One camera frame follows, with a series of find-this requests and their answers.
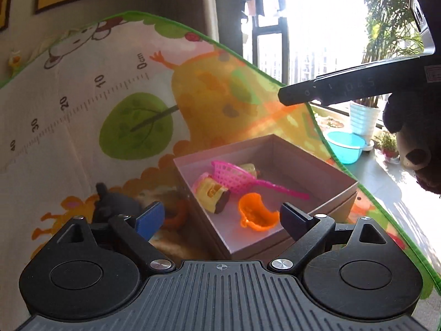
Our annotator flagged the brown plush toy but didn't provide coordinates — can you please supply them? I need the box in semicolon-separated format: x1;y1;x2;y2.
382;88;441;195

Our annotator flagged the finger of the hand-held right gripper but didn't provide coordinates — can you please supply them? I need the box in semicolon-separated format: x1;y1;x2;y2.
278;54;441;107

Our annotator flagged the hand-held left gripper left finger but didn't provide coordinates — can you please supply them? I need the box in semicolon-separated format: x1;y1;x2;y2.
57;202;176;274

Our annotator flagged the cartoon printed play mat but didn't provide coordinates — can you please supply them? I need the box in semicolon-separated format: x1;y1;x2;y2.
0;11;435;318

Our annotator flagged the palm in white ribbed pot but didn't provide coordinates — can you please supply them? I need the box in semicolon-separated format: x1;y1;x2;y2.
349;0;426;151

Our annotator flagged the beige curtain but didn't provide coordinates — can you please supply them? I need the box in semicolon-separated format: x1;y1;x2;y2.
193;0;243;57

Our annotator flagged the orange toy cup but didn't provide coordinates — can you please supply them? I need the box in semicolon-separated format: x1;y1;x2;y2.
238;192;280;231

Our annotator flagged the orange ring toy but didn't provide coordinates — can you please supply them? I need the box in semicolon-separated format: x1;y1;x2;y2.
160;198;190;230

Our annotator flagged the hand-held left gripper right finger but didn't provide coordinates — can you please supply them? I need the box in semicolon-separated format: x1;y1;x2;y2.
269;202;391;273

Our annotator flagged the yellow and pink toy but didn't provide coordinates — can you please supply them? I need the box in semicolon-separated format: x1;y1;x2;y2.
192;173;231;215

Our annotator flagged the small plant in red pot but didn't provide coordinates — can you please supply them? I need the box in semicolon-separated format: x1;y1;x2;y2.
374;130;400;161

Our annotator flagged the pink cardboard box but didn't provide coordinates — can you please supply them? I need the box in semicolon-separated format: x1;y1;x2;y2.
172;134;359;262

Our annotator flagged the teal plastic basin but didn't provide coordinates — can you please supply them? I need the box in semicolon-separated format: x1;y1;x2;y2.
326;131;367;165

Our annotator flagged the black plush toy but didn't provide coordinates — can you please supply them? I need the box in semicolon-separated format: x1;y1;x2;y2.
91;183;145;226

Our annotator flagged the black window frame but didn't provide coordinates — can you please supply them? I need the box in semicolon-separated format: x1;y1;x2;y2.
241;0;290;87

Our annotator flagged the pale yellow plastic toy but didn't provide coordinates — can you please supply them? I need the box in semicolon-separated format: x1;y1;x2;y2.
239;163;260;178

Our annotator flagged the pink toy net scoop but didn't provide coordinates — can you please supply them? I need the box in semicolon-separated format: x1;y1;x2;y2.
211;160;311;201

